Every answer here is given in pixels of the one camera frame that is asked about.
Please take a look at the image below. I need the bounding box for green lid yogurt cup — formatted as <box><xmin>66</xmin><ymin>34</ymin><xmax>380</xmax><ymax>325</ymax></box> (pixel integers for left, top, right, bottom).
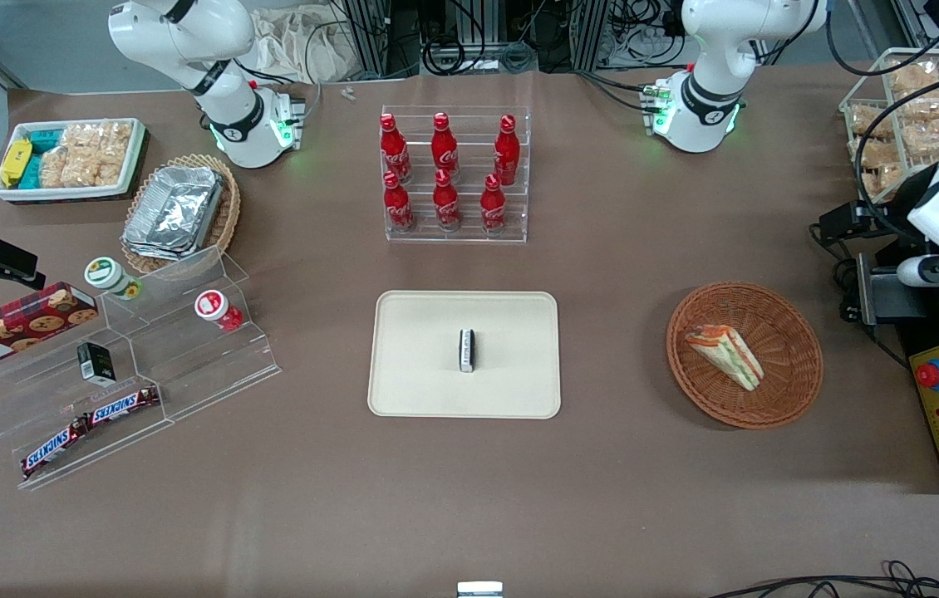
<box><xmin>85</xmin><ymin>257</ymin><xmax>143</xmax><ymax>301</ymax></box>

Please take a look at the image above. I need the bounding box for aluminium frame post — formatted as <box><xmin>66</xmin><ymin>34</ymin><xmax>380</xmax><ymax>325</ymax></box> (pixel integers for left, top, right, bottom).
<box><xmin>571</xmin><ymin>0</ymin><xmax>608</xmax><ymax>69</ymax></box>
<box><xmin>351</xmin><ymin>0</ymin><xmax>391</xmax><ymax>77</ymax></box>

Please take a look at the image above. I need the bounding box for red cola bottle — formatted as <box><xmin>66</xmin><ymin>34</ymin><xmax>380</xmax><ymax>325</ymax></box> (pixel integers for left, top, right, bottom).
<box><xmin>433</xmin><ymin>169</ymin><xmax>463</xmax><ymax>232</ymax></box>
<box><xmin>431</xmin><ymin>112</ymin><xmax>460</xmax><ymax>179</ymax></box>
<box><xmin>480</xmin><ymin>174</ymin><xmax>509</xmax><ymax>235</ymax></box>
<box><xmin>382</xmin><ymin>171</ymin><xmax>415</xmax><ymax>233</ymax></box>
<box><xmin>494</xmin><ymin>115</ymin><xmax>521</xmax><ymax>187</ymax></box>
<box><xmin>379</xmin><ymin>113</ymin><xmax>412</xmax><ymax>184</ymax></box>

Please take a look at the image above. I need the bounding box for aluminium foil container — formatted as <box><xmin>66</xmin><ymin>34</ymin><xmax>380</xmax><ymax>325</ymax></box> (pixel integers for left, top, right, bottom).
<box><xmin>122</xmin><ymin>165</ymin><xmax>226</xmax><ymax>255</ymax></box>

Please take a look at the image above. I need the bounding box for white rectangular snack tray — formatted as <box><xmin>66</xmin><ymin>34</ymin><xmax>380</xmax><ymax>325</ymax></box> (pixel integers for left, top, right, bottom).
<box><xmin>0</xmin><ymin>118</ymin><xmax>146</xmax><ymax>204</ymax></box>

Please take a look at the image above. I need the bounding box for white wire basket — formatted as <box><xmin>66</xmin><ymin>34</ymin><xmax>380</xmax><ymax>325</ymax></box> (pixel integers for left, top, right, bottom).
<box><xmin>839</xmin><ymin>48</ymin><xmax>939</xmax><ymax>204</ymax></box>

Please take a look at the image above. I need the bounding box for round brown wicker basket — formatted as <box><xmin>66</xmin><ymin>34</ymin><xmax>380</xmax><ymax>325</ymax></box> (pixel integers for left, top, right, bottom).
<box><xmin>666</xmin><ymin>282</ymin><xmax>824</xmax><ymax>430</ymax></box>

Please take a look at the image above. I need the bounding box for small black carton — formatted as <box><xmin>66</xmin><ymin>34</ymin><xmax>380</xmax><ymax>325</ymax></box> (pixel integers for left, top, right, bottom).
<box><xmin>76</xmin><ymin>341</ymin><xmax>116</xmax><ymax>387</ymax></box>

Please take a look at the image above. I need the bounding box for black control box cable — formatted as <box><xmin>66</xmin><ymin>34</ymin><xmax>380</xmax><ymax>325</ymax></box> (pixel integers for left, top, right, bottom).
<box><xmin>809</xmin><ymin>220</ymin><xmax>911</xmax><ymax>370</ymax></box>

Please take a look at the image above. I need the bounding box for wrapped bread pack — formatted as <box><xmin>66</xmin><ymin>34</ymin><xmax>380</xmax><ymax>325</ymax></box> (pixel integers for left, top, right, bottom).
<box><xmin>849</xmin><ymin>104</ymin><xmax>896</xmax><ymax>139</ymax></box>
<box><xmin>897</xmin><ymin>98</ymin><xmax>939</xmax><ymax>160</ymax></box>
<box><xmin>852</xmin><ymin>137</ymin><xmax>907</xmax><ymax>202</ymax></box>
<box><xmin>889</xmin><ymin>60</ymin><xmax>939</xmax><ymax>99</ymax></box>

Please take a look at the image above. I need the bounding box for clear acrylic stepped shelf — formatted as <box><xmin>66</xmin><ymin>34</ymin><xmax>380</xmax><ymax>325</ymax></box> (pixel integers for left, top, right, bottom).
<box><xmin>0</xmin><ymin>245</ymin><xmax>283</xmax><ymax>491</ymax></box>

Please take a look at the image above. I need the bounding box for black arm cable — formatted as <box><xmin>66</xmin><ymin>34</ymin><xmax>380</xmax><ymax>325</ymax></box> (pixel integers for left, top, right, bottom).
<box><xmin>825</xmin><ymin>0</ymin><xmax>939</xmax><ymax>218</ymax></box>

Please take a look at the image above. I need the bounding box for beige plastic tray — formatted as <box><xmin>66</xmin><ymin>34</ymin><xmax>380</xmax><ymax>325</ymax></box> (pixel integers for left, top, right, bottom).
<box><xmin>367</xmin><ymin>290</ymin><xmax>562</xmax><ymax>419</ymax></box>

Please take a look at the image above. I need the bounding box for rice cracker bag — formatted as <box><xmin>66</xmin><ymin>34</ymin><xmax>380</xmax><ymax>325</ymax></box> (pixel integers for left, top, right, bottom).
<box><xmin>86</xmin><ymin>122</ymin><xmax>135</xmax><ymax>186</ymax></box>
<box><xmin>40</xmin><ymin>125</ymin><xmax>98</xmax><ymax>189</ymax></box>

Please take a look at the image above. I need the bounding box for black cable bundle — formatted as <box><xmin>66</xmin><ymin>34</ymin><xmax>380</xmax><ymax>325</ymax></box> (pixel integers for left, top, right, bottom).
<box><xmin>420</xmin><ymin>0</ymin><xmax>538</xmax><ymax>74</ymax></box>

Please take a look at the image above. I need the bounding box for snickers chocolate bar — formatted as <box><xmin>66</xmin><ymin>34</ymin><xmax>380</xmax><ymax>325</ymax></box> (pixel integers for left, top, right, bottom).
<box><xmin>86</xmin><ymin>386</ymin><xmax>161</xmax><ymax>426</ymax></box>
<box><xmin>21</xmin><ymin>418</ymin><xmax>93</xmax><ymax>480</ymax></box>

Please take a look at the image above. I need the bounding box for triangle sandwich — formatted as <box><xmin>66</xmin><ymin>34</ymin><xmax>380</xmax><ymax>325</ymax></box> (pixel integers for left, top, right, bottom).
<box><xmin>683</xmin><ymin>325</ymin><xmax>765</xmax><ymax>392</ymax></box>

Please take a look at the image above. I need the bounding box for clear acrylic bottle rack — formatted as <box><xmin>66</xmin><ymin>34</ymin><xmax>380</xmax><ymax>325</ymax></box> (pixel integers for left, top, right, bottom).
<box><xmin>381</xmin><ymin>105</ymin><xmax>531</xmax><ymax>243</ymax></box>

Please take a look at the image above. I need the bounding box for red tartan cookie box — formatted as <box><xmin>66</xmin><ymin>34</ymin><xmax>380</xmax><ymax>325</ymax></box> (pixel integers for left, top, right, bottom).
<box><xmin>0</xmin><ymin>282</ymin><xmax>100</xmax><ymax>375</ymax></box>

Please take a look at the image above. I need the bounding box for white fabric bag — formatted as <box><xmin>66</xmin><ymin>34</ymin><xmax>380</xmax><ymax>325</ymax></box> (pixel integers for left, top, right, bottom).
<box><xmin>249</xmin><ymin>7</ymin><xmax>352</xmax><ymax>84</ymax></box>

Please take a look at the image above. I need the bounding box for yellow snack packet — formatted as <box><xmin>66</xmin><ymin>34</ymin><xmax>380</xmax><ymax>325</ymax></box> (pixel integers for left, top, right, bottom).
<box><xmin>0</xmin><ymin>139</ymin><xmax>32</xmax><ymax>189</ymax></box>

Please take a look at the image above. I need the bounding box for red lid yogurt cup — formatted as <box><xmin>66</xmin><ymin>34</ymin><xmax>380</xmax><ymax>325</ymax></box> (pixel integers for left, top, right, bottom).
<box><xmin>194</xmin><ymin>290</ymin><xmax>245</xmax><ymax>333</ymax></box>

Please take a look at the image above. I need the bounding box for black floor cable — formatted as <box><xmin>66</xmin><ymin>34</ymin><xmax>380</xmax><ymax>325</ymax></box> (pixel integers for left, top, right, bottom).
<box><xmin>709</xmin><ymin>561</ymin><xmax>939</xmax><ymax>598</ymax></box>

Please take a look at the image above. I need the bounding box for oval light wicker basket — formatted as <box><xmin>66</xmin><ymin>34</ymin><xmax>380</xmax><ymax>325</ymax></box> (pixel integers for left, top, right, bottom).
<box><xmin>120</xmin><ymin>154</ymin><xmax>242</xmax><ymax>276</ymax></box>

